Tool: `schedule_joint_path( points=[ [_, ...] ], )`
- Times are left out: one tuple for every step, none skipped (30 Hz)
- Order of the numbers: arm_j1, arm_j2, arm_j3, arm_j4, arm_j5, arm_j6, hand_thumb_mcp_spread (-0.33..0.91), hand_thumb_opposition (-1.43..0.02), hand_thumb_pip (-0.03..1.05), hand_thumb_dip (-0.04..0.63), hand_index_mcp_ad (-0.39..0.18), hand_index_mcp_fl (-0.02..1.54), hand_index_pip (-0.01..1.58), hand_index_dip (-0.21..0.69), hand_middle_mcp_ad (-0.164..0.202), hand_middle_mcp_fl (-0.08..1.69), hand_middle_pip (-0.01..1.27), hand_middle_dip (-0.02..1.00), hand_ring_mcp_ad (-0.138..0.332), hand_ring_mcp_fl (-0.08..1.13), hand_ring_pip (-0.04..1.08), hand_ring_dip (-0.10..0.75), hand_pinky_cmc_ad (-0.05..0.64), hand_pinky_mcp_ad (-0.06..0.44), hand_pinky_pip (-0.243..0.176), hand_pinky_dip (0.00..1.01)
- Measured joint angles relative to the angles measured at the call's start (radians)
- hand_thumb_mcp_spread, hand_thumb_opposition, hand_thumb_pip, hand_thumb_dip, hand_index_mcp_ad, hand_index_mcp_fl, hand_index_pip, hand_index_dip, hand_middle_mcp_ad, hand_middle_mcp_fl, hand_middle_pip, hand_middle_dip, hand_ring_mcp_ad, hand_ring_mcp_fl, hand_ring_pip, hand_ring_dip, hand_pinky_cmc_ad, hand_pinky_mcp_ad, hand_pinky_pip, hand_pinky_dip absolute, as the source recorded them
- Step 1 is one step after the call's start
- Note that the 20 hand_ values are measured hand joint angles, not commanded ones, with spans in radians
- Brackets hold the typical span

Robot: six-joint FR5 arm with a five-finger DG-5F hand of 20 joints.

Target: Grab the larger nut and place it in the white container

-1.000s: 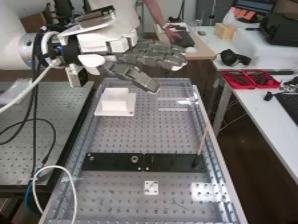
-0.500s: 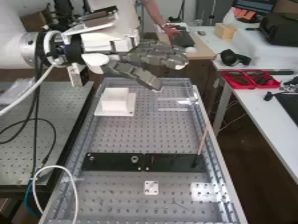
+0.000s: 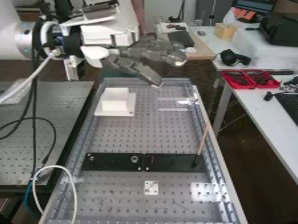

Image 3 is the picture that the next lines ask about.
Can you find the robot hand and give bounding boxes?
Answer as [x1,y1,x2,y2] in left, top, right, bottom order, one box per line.
[80,23,197,89]

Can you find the small white box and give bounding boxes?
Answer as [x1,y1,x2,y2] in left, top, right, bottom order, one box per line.
[94,87,137,118]

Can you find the wooden block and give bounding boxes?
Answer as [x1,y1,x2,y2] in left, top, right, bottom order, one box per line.
[215,23,237,41]

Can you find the black headphones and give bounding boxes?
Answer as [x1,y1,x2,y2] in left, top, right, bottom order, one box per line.
[219,48,253,67]

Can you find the red tray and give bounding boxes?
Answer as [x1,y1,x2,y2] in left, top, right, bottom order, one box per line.
[245,69,282,89]
[220,69,259,90]

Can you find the white desk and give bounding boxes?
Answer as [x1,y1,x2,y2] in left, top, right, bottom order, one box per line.
[212,74,298,184]
[191,24,298,73]

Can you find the thin stick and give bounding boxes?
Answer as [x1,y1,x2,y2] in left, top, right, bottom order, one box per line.
[193,120,213,167]

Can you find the black bag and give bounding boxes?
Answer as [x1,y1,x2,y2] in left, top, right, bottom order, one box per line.
[259,13,298,48]

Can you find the clear box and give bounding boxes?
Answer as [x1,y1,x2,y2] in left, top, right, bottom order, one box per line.
[42,78,251,224]

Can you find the black plate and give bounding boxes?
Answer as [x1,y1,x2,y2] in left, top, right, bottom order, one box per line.
[83,152,208,173]

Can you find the black keyboard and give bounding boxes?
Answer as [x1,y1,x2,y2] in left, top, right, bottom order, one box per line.
[275,92,298,128]

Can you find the small metal plate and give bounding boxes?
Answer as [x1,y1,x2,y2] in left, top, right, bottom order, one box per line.
[144,180,160,196]

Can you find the white cable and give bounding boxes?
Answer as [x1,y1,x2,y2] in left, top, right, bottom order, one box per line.
[0,49,60,105]
[31,165,79,224]

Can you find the black cable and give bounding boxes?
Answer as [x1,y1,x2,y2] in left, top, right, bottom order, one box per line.
[0,19,59,178]

